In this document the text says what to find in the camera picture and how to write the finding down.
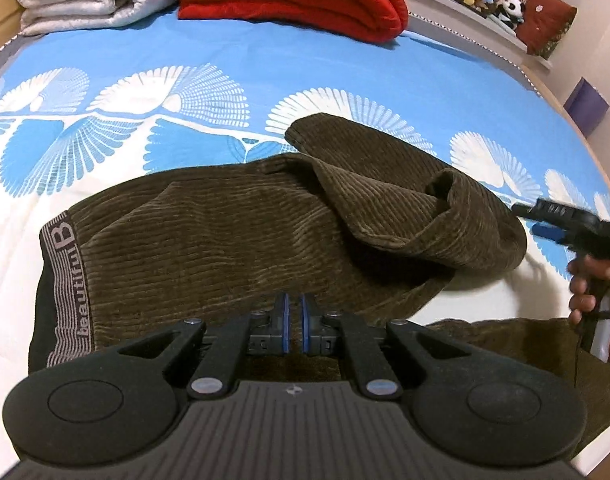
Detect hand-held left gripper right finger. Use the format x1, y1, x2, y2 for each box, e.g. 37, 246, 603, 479
298, 293, 468, 402

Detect dark red cushion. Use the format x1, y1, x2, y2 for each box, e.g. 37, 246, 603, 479
515, 0, 577, 59

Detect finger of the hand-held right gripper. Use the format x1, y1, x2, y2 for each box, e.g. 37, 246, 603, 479
511, 199, 600, 232
531, 224, 582, 250

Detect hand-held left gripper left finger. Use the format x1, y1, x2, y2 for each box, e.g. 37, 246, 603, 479
114, 292, 292, 402

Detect purple box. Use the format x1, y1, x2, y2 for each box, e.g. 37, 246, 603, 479
564, 77, 610, 137

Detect white headboard shelf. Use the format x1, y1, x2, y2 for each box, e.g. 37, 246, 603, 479
392, 0, 553, 72

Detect person's right hand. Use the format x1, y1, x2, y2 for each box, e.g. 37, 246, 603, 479
568, 254, 610, 328

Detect blue white printed bed sheet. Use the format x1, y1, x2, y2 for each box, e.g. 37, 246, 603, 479
0, 4, 610, 467

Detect brown corduroy pants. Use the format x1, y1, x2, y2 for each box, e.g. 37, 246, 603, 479
29, 114, 610, 461

